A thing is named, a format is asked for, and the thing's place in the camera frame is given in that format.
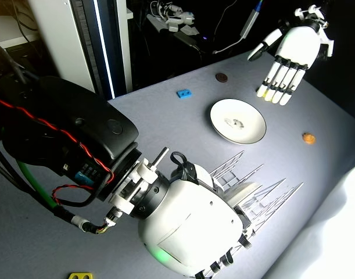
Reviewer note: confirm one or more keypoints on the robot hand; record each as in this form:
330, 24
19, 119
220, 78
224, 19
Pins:
299, 46
189, 221

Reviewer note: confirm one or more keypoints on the white plate with dark rim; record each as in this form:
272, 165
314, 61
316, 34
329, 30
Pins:
238, 122
244, 193

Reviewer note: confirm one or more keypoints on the white cabinet with light strip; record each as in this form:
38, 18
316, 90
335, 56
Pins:
58, 37

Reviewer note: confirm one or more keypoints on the white spare robot hand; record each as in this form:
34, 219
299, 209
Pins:
174, 17

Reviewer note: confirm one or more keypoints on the yellow block with holes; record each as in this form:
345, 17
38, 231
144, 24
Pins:
80, 276

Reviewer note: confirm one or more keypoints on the brown round disc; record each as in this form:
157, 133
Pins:
221, 77

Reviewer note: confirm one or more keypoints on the orange swirl toy pastry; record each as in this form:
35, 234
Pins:
309, 138

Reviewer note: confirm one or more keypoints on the black power adapter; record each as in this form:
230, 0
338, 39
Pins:
186, 38

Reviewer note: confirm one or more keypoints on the grey table cloth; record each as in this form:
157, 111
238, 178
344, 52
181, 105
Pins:
180, 128

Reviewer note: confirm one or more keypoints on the blue rectangular two-hole block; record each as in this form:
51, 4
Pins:
184, 94

